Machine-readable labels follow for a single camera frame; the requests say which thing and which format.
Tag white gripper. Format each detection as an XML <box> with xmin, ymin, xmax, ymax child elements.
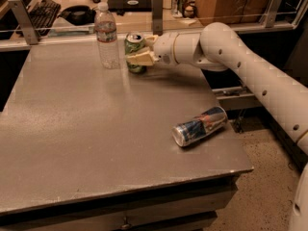
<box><xmin>125</xmin><ymin>32</ymin><xmax>178</xmax><ymax>66</ymax></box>

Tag green soda can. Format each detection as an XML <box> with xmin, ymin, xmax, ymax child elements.
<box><xmin>124</xmin><ymin>32</ymin><xmax>146</xmax><ymax>74</ymax></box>

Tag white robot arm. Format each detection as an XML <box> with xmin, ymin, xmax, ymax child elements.
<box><xmin>126</xmin><ymin>22</ymin><xmax>308</xmax><ymax>155</ymax></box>

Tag clear plastic water bottle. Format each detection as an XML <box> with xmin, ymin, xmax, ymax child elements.
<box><xmin>94</xmin><ymin>2</ymin><xmax>120</xmax><ymax>69</ymax></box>

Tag silver can on desk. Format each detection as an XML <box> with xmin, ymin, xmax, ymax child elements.
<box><xmin>171</xmin><ymin>0</ymin><xmax>187</xmax><ymax>17</ymax></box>

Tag blue silver energy drink can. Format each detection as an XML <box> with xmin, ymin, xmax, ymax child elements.
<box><xmin>171</xmin><ymin>106</ymin><xmax>228</xmax><ymax>147</ymax></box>

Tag black flat device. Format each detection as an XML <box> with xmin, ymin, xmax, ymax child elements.
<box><xmin>108</xmin><ymin>0</ymin><xmax>152</xmax><ymax>12</ymax></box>

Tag small round brown object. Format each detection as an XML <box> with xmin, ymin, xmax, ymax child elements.
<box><xmin>184</xmin><ymin>6</ymin><xmax>195</xmax><ymax>18</ymax></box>

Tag black headphones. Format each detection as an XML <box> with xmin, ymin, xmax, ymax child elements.
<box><xmin>60</xmin><ymin>5</ymin><xmax>95</xmax><ymax>26</ymax></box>

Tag wooden box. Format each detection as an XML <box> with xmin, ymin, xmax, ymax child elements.
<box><xmin>195</xmin><ymin>0</ymin><xmax>269</xmax><ymax>25</ymax></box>

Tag black keyboard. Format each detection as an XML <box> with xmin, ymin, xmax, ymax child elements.
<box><xmin>27</xmin><ymin>0</ymin><xmax>61</xmax><ymax>36</ymax></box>

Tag drawer with metal knob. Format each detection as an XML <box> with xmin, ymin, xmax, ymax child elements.
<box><xmin>0</xmin><ymin>182</ymin><xmax>237</xmax><ymax>231</ymax></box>

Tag middle metal rail bracket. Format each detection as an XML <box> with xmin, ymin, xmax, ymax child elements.
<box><xmin>151</xmin><ymin>0</ymin><xmax>163</xmax><ymax>36</ymax></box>

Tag metal rail bracket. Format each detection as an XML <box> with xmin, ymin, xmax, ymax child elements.
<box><xmin>151</xmin><ymin>0</ymin><xmax>163</xmax><ymax>36</ymax></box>
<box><xmin>9</xmin><ymin>0</ymin><xmax>39</xmax><ymax>45</ymax></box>
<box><xmin>262</xmin><ymin>0</ymin><xmax>282</xmax><ymax>28</ymax></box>

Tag right metal rail bracket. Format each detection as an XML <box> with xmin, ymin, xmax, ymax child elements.
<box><xmin>262</xmin><ymin>0</ymin><xmax>282</xmax><ymax>28</ymax></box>

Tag left metal rail bracket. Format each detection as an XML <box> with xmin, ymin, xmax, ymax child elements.
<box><xmin>9</xmin><ymin>0</ymin><xmax>39</xmax><ymax>45</ymax></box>

